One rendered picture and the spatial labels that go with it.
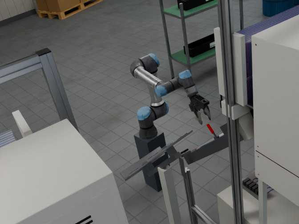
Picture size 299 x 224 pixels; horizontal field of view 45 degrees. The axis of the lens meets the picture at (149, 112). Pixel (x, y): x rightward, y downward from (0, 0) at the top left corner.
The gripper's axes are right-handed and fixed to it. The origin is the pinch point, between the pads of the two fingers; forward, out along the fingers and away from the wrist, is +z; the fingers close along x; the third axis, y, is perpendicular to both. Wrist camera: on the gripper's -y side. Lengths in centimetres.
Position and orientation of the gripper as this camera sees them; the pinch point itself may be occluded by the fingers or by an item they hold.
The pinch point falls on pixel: (206, 120)
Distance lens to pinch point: 238.6
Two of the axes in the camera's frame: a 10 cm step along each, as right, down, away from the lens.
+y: -3.7, 0.6, 9.3
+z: 4.0, 9.1, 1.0
